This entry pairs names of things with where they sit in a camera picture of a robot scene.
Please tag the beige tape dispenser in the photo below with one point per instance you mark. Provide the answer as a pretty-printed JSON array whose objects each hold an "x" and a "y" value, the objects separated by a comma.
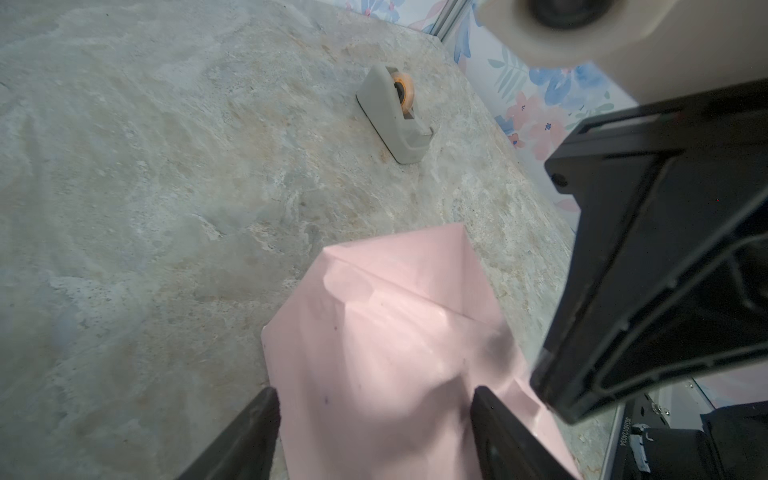
[{"x": 387, "y": 98}]

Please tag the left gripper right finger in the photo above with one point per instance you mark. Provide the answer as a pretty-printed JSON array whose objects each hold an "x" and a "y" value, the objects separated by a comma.
[{"x": 505, "y": 447}]

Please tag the right aluminium corner post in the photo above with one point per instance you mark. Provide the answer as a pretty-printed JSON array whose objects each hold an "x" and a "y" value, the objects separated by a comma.
[{"x": 450, "y": 15}]

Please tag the purple wrapping paper sheet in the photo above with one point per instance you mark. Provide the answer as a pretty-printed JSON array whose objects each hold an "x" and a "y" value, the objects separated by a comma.
[{"x": 376, "y": 354}]

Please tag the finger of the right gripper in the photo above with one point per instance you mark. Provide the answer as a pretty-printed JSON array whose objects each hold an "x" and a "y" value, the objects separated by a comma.
[{"x": 668, "y": 275}]

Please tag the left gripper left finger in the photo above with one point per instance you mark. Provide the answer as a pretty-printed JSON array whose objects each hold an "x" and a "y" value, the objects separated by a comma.
[{"x": 245, "y": 448}]

